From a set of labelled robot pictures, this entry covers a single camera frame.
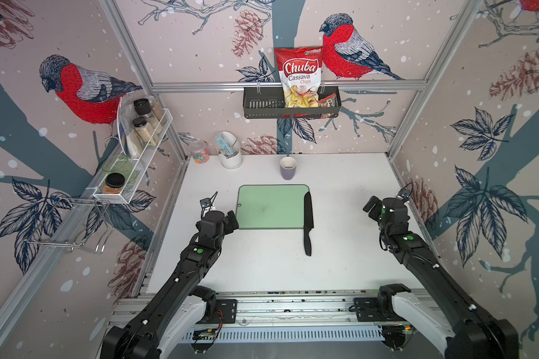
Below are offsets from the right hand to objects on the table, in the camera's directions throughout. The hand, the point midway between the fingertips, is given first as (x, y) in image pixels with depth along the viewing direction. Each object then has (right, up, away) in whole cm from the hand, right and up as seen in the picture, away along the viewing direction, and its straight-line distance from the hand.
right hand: (379, 200), depth 83 cm
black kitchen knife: (-25, -11, +11) cm, 30 cm away
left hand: (-59, -3, 0) cm, 59 cm away
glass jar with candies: (-79, +22, +31) cm, 88 cm away
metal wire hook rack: (-98, -7, -10) cm, 99 cm away
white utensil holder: (-61, +17, +30) cm, 70 cm away
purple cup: (-34, +13, +21) cm, 42 cm away
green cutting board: (-42, -5, +14) cm, 44 cm away
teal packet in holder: (-64, +23, +21) cm, 71 cm away
